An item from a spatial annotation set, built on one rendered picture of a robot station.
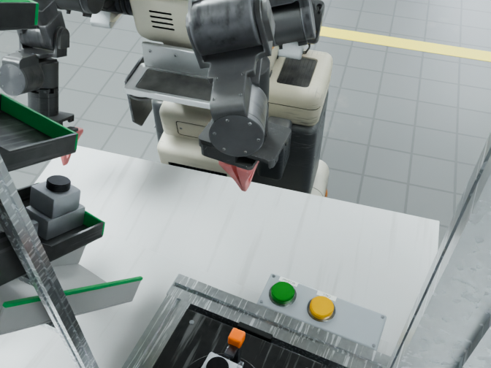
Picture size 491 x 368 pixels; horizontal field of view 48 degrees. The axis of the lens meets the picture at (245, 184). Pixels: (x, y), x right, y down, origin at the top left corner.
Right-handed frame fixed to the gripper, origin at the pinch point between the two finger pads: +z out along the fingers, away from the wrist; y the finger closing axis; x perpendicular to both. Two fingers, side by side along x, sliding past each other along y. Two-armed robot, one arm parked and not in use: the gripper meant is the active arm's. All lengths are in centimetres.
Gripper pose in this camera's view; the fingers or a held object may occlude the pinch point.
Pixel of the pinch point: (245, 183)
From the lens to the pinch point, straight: 75.0
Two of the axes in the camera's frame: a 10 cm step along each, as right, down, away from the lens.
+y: 9.1, 3.0, -2.9
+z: 0.1, 6.9, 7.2
